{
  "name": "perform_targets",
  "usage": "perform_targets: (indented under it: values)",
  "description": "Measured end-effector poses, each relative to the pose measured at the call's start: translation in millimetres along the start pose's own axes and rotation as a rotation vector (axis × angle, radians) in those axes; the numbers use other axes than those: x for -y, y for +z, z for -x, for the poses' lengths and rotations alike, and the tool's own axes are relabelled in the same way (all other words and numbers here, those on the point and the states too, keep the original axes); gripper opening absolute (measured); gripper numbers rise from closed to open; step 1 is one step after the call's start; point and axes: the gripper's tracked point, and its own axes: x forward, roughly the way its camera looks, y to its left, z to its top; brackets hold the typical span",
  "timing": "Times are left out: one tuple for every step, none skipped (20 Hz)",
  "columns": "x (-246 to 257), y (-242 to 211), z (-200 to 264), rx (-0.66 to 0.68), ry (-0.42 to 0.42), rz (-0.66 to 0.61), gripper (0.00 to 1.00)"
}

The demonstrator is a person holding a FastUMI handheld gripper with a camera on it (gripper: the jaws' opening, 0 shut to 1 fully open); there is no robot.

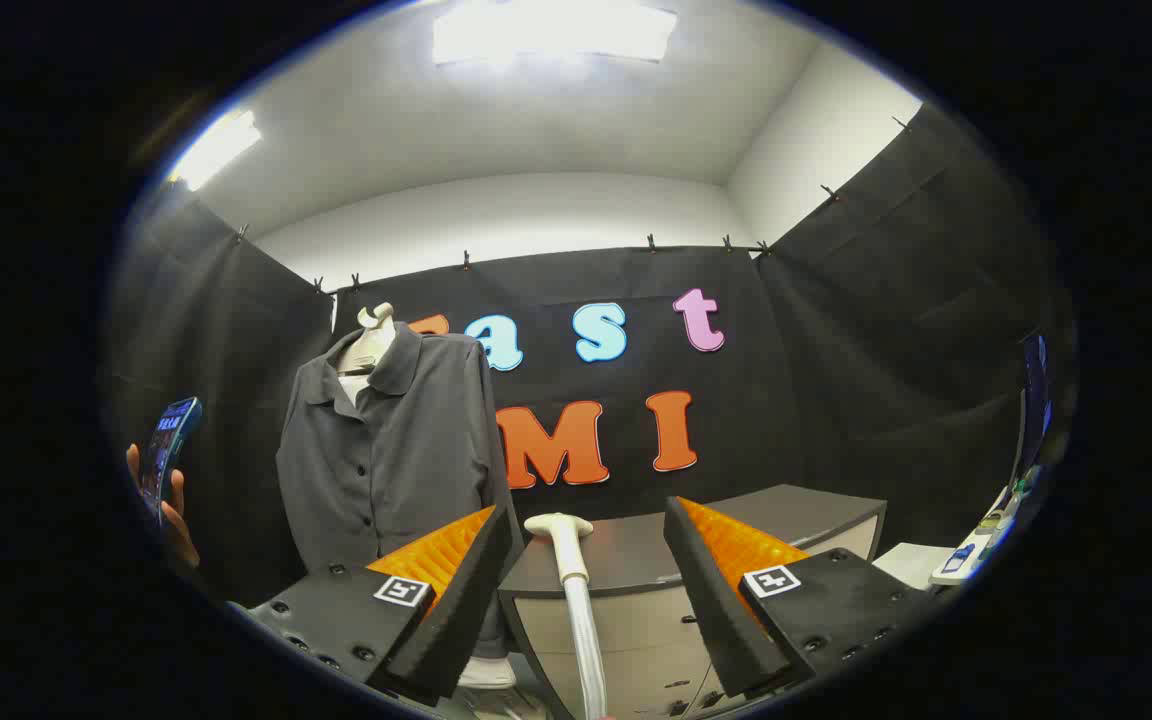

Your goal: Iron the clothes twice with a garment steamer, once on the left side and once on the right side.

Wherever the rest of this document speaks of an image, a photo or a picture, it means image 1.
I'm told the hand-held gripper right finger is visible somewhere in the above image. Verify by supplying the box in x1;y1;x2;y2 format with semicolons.
663;495;937;699

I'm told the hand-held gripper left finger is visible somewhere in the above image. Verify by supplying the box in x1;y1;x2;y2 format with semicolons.
246;503;522;706

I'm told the white garment steamer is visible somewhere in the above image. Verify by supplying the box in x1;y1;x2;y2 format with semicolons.
524;513;609;720

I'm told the grey button shirt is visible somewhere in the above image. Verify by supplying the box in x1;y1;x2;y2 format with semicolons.
276;322;524;661

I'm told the cream clothes hanger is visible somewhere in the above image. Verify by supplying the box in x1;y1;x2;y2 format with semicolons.
336;303;399;377

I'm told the white stand base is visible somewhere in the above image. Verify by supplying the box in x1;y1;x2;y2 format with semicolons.
456;655;519;691

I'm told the grey top drawer cabinet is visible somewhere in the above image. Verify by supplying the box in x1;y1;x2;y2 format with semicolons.
498;484;887;720

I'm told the white side desk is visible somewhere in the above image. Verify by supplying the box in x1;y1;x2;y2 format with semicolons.
873;485;1022;593

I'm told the small white blue device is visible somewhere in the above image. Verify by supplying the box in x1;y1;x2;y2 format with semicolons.
931;540;987;586

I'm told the black backdrop cloth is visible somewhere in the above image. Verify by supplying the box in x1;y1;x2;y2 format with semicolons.
106;100;1077;611

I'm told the blue smartphone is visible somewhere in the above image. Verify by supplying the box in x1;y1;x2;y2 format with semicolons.
139;397;204;523

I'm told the row of black cloth clips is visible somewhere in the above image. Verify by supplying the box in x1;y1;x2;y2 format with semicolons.
234;115;912;293

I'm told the narrow ceiling light panel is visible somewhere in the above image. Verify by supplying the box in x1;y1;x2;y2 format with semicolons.
171;108;264;191

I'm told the large ceiling light panel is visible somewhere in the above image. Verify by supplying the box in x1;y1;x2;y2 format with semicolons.
433;0;679;66

